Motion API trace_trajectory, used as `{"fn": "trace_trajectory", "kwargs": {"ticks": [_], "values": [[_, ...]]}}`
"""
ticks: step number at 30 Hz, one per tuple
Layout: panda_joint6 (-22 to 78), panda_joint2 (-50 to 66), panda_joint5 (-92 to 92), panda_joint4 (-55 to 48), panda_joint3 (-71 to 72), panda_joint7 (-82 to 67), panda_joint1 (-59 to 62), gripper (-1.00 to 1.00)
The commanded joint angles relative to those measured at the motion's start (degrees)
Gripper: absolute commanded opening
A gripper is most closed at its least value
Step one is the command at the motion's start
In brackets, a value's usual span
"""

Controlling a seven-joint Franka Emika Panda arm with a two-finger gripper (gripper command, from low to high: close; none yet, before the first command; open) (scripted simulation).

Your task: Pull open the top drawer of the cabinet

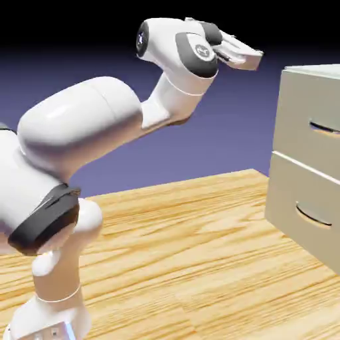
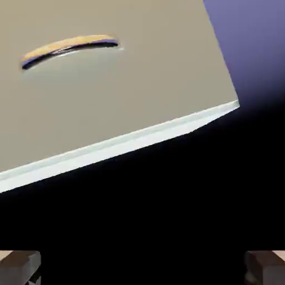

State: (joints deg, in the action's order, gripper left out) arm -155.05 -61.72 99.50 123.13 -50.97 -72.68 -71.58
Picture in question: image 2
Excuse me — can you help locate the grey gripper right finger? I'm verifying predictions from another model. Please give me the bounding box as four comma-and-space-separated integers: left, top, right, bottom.
244, 250, 285, 285

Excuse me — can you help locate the beige painted cabinet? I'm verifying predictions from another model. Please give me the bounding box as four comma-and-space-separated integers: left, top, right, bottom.
0, 0, 240, 194

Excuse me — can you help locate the beige drawer front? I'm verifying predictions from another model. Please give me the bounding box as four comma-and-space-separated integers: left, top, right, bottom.
0, 0, 239, 174

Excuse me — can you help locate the curved metal drawer handle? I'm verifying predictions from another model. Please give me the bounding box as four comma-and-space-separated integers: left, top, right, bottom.
21, 34, 119, 71

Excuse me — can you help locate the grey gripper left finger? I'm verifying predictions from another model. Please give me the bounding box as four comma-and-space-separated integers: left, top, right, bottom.
0, 250, 42, 285

